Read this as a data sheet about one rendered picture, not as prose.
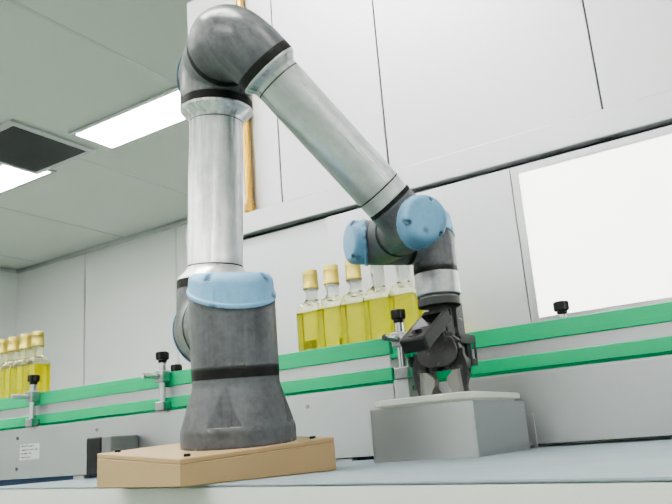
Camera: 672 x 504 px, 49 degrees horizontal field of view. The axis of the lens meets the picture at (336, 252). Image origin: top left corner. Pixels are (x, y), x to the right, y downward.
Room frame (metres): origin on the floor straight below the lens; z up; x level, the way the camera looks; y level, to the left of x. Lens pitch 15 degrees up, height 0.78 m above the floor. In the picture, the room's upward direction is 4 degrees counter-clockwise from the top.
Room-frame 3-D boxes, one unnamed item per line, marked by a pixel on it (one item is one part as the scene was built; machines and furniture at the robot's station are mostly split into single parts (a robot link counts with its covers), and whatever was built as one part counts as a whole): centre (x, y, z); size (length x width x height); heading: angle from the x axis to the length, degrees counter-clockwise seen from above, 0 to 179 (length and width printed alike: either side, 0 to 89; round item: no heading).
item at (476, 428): (1.22, -0.18, 0.79); 0.27 x 0.17 x 0.08; 148
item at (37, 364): (2.11, 0.89, 1.02); 0.06 x 0.06 x 0.28; 58
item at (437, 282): (1.22, -0.16, 1.03); 0.08 x 0.08 x 0.05
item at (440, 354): (1.22, -0.17, 0.94); 0.09 x 0.08 x 0.12; 146
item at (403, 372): (1.34, -0.12, 0.95); 0.17 x 0.03 x 0.12; 148
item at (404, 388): (1.36, -0.12, 0.85); 0.09 x 0.04 x 0.07; 148
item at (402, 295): (1.48, -0.13, 0.99); 0.06 x 0.06 x 0.21; 58
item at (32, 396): (1.86, 0.81, 0.94); 0.07 x 0.04 x 0.13; 148
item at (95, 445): (1.66, 0.52, 0.79); 0.08 x 0.08 x 0.08; 58
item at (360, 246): (1.17, -0.08, 1.10); 0.11 x 0.11 x 0.08; 20
